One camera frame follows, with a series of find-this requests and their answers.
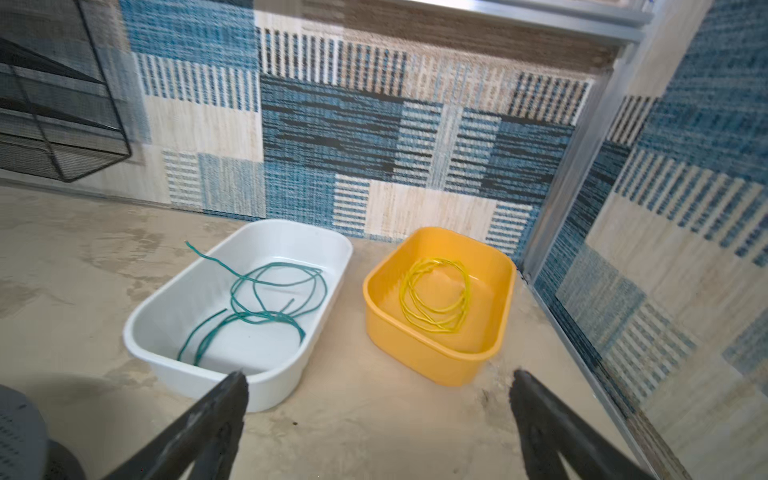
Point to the dark grey foam spool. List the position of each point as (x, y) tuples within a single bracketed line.
[(27, 452)]

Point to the white plastic bin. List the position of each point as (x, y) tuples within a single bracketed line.
[(255, 303)]

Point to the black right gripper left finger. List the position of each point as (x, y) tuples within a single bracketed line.
[(203, 442)]

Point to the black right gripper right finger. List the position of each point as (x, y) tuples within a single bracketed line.
[(552, 435)]

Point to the yellow plastic bin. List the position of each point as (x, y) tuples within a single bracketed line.
[(439, 304)]

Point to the black wire shelf rack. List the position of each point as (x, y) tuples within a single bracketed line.
[(59, 118)]

